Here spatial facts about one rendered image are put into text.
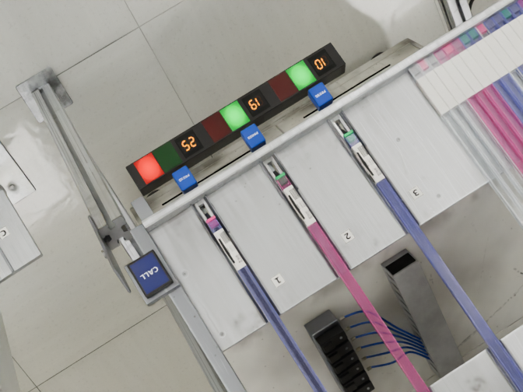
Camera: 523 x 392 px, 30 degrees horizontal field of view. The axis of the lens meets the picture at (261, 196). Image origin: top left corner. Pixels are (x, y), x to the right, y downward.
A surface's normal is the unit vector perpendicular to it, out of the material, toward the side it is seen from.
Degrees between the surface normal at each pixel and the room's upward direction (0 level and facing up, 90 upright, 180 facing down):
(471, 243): 0
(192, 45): 0
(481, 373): 45
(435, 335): 0
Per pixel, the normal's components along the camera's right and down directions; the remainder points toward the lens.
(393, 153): -0.04, -0.25
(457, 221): 0.35, 0.40
